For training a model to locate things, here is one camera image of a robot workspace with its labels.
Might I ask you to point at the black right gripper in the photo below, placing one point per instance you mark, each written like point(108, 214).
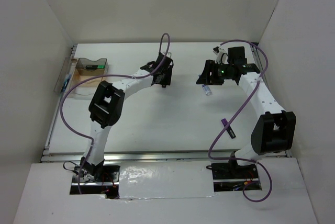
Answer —
point(205, 78)

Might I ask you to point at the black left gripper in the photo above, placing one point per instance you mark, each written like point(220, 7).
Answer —
point(167, 80)

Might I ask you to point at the green black highlighter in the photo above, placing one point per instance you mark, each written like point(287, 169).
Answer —
point(94, 67)

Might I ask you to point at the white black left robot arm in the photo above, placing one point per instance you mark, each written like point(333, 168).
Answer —
point(106, 107)

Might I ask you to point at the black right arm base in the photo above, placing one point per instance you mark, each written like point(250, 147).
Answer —
point(232, 171)

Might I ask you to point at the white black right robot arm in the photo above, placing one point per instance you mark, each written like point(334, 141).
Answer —
point(275, 127)

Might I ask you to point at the blue cap spray bottle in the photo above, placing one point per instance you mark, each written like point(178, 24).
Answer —
point(206, 90)

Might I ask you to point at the purple black highlighter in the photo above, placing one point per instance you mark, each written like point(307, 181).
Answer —
point(229, 130)

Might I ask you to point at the smoky grey plastic tray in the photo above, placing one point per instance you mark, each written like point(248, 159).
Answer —
point(82, 62)

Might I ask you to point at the amber plastic tray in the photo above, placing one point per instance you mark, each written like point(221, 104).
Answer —
point(79, 78)

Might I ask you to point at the clear plastic tray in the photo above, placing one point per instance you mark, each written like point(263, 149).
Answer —
point(81, 93)

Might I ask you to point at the light blue pen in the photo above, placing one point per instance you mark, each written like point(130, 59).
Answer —
point(65, 83)

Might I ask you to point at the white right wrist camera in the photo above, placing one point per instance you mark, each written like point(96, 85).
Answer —
point(221, 55)

